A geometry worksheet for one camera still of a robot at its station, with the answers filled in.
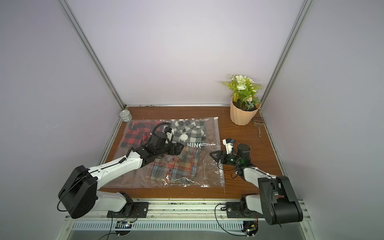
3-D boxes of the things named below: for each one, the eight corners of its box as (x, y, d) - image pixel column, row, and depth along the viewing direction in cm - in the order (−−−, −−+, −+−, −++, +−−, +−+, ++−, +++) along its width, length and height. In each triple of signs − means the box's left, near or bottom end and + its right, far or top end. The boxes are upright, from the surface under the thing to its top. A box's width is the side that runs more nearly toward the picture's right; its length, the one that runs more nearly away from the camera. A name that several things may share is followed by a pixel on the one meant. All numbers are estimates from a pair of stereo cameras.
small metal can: (120, 121, 113) (117, 117, 108) (124, 114, 117) (121, 109, 113) (130, 121, 112) (128, 117, 108) (133, 114, 117) (131, 109, 113)
